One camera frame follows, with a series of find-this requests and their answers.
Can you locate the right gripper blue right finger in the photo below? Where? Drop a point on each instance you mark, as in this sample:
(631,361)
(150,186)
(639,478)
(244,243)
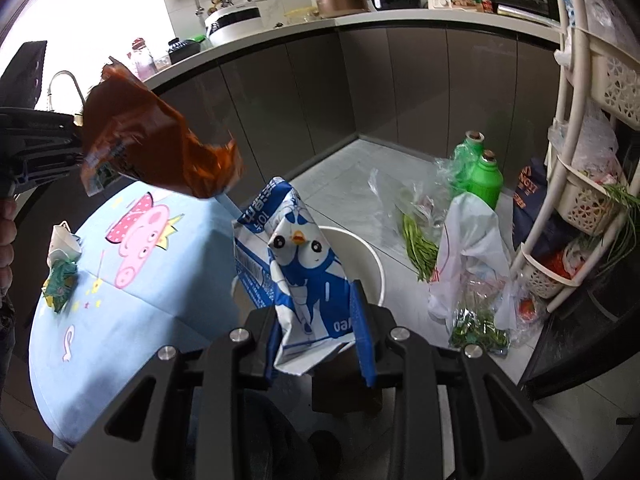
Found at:
(359,309)

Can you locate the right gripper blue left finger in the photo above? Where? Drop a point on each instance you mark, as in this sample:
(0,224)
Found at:
(273,346)

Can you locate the orange black snack bag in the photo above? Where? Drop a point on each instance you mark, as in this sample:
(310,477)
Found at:
(127,130)

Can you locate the blue white penguin bag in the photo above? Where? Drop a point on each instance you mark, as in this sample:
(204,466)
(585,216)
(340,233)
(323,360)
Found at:
(284,261)

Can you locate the silver green foil wrapper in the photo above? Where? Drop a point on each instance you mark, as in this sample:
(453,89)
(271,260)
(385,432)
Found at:
(64,253)

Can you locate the chrome kitchen faucet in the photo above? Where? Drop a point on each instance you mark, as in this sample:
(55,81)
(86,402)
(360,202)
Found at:
(64,93)

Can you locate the white trash bin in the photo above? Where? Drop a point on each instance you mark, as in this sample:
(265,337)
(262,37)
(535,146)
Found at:
(359,260)

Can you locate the dark kitchen cabinets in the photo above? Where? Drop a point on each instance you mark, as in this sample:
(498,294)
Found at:
(292,101)

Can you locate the person's left hand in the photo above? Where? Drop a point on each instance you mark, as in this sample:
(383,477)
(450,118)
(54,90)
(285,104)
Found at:
(8,233)

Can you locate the white plastic shopping bag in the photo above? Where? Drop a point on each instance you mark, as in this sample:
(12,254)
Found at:
(470,245)

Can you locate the clear bag with green beans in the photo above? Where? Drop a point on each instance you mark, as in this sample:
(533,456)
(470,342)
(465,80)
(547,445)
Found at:
(415,209)

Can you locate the glass jar with red lid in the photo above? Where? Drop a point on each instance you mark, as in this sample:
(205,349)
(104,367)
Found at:
(142,58)

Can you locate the blue cartoon pig tablecloth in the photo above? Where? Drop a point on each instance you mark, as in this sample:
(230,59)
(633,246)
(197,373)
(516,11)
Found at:
(156,268)

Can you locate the dark ceramic pot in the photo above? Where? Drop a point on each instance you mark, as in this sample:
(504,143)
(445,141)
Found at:
(178,50)

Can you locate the green plastic bottle front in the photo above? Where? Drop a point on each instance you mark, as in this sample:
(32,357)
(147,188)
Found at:
(485,179)

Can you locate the green plastic bottle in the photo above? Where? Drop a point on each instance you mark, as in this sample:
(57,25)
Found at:
(485,179)
(466,155)

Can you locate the green plastic bottle back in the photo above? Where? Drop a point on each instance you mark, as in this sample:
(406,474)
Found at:
(466,155)

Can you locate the dark blue paper bag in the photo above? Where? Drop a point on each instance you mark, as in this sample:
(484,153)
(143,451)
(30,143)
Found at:
(529,194)

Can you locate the white rice cooker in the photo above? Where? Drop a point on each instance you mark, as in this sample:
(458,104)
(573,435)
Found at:
(232,23)

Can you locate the cream plastic storage rack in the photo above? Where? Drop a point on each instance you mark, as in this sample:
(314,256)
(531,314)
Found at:
(589,219)

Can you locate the brown cooking pot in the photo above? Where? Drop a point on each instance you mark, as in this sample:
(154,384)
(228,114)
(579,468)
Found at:
(338,8)

